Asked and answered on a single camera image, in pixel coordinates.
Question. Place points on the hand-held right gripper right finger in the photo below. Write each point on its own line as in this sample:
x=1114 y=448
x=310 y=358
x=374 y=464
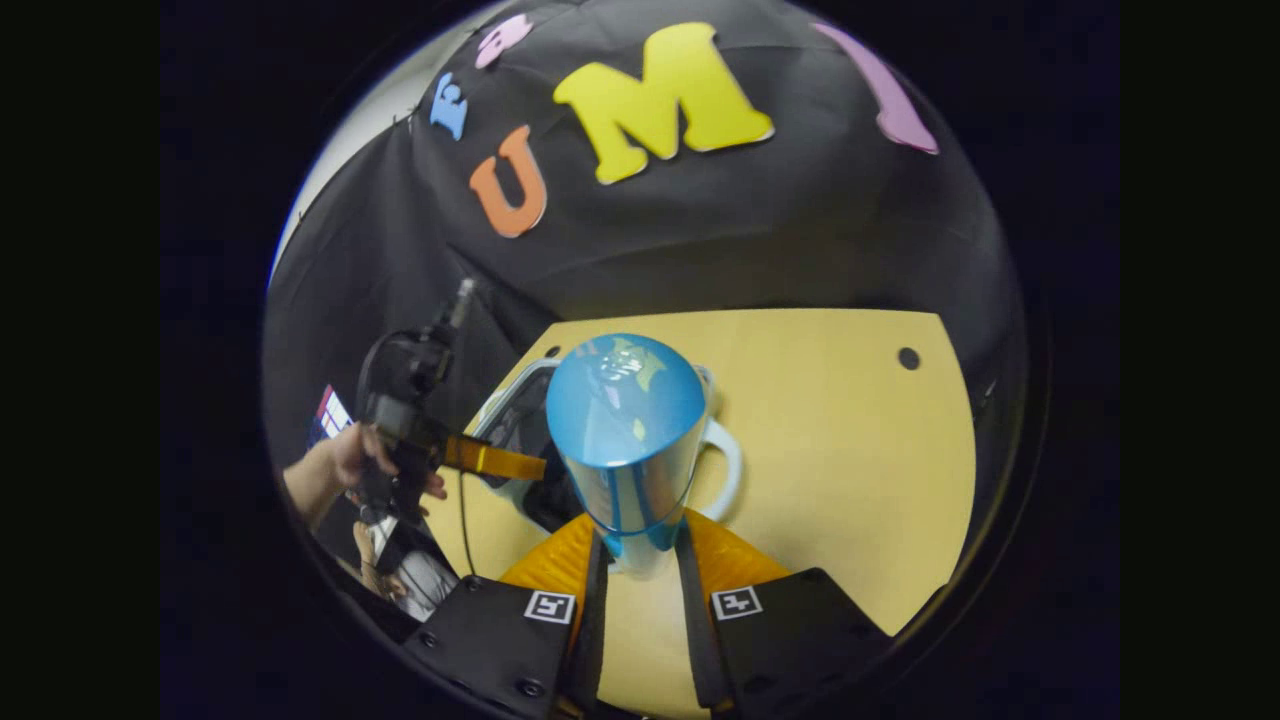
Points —
x=700 y=640

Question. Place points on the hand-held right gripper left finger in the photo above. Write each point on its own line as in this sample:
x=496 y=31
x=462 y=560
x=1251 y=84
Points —
x=590 y=640

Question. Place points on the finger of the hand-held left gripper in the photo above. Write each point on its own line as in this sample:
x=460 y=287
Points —
x=495 y=460

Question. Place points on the white suitcase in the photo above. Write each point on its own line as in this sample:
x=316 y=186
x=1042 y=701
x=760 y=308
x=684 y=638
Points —
x=725 y=460

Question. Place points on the black backdrop cloth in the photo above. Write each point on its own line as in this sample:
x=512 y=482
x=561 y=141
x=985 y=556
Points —
x=750 y=230

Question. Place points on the white blue wall poster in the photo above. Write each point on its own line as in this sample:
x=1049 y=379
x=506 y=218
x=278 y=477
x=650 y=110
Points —
x=332 y=415

